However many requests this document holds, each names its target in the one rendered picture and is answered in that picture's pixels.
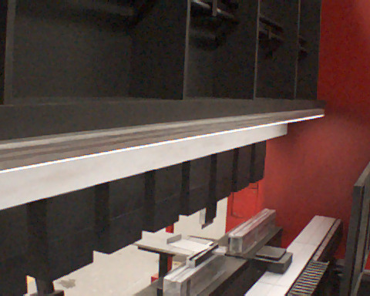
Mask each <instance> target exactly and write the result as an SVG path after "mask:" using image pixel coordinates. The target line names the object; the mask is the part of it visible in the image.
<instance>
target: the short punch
mask: <svg viewBox="0 0 370 296"><path fill-rule="evenodd" d="M216 217H217V203H209V202H208V207H206V208H204V209H202V210H201V211H200V214H199V224H202V229H204V228H205V227H207V226H209V225H210V224H212V223H213V222H214V218H216Z"/></svg>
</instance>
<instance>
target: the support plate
mask: <svg viewBox="0 0 370 296"><path fill-rule="evenodd" d="M176 235H177V234H168V232H164V231H160V230H159V231H157V232H156V233H150V232H146V231H143V239H141V240H138V241H137V242H135V243H133V244H132V245H136V246H137V247H143V248H146V249H151V250H155V251H162V252H166V253H170V254H176V255H180V256H184V257H189V256H190V255H191V254H193V253H194V252H193V251H188V250H184V249H181V248H178V247H177V248H175V247H174V246H170V245H167V238H169V237H174V236H176ZM189 238H190V237H185V236H181V239H183V240H187V239H189ZM188 241H192V242H195V243H198V244H204V245H207V244H209V243H210V242H211V241H209V240H201V239H197V238H193V237H192V238H190V239H189V240H188ZM173 247H174V248H173ZM171 248H173V249H171ZM170 249H171V250H170ZM169 250H170V251H169Z"/></svg>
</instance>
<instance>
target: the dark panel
mask: <svg viewBox="0 0 370 296"><path fill-rule="evenodd" d="M369 252H370V162H369V163H368V165H367V167H366V168H365V170H364V171H363V172H362V175H361V176H360V177H359V179H358V180H357V182H356V183H355V185H354V187H353V198H352V206H351V213H350V221H349V229H348V241H347V243H346V252H345V263H344V266H343V274H342V281H341V288H340V295H339V296H356V294H357V290H358V288H359V285H360V282H361V279H362V274H363V271H364V269H365V264H366V261H367V260H368V256H369Z"/></svg>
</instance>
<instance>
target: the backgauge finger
mask: <svg viewBox="0 0 370 296"><path fill-rule="evenodd" d="M212 254H219V255H224V256H228V257H235V258H239V259H247V260H250V261H251V264H250V268H252V269H256V270H260V271H266V272H270V273H272V272H274V273H278V274H283V273H284V272H285V271H286V270H287V269H288V268H289V266H290V265H291V263H292V257H293V253H291V252H287V251H286V249H283V248H279V247H268V246H263V247H262V248H261V249H260V250H259V251H258V252H257V253H256V254H255V255H253V254H245V253H242V254H241V253H237V252H233V251H226V250H221V249H214V250H213V251H212Z"/></svg>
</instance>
